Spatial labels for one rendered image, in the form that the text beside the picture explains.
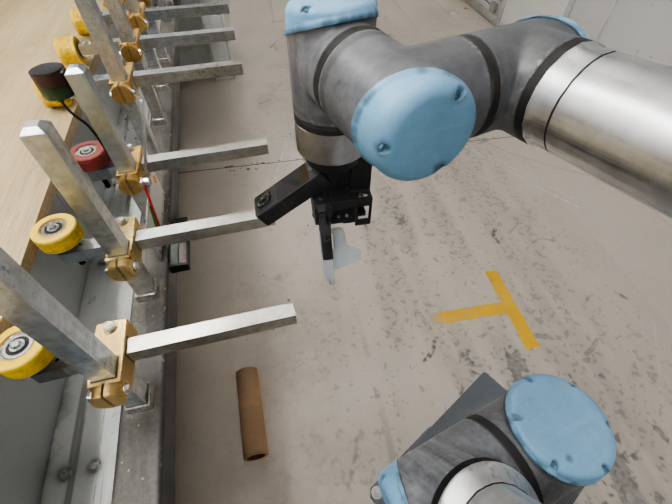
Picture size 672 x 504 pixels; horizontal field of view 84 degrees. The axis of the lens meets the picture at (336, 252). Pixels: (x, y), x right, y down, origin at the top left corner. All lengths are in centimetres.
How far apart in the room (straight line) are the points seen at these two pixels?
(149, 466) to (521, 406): 61
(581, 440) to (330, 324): 114
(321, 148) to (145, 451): 61
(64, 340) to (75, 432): 39
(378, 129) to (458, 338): 143
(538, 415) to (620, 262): 170
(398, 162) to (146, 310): 74
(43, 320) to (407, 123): 47
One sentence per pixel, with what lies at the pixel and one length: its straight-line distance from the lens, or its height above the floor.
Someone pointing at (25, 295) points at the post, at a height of 107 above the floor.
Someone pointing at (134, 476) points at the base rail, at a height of 70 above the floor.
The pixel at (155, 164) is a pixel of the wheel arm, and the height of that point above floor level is 85.
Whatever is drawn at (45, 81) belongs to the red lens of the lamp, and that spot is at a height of 110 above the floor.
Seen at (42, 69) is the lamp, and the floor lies 111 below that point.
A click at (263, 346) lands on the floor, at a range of 160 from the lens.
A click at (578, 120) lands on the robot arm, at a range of 35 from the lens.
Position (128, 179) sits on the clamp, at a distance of 100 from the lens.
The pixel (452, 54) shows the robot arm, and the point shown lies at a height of 130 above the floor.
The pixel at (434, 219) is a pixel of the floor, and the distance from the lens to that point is 207.
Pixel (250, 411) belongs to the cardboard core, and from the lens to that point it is 143.
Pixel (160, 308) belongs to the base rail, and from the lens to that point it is 93.
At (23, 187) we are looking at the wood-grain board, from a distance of 104.
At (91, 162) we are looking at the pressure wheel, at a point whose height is 90.
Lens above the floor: 142
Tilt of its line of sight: 50 degrees down
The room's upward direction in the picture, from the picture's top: straight up
